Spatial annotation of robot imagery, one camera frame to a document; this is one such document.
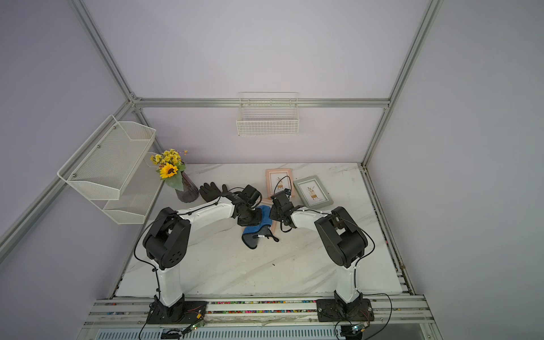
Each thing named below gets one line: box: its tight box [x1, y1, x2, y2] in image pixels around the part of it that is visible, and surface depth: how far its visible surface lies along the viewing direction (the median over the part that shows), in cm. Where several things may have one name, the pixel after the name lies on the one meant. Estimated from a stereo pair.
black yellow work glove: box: [199, 182, 234, 203], surface depth 110 cm
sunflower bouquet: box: [150, 148, 187, 192], surface depth 87 cm
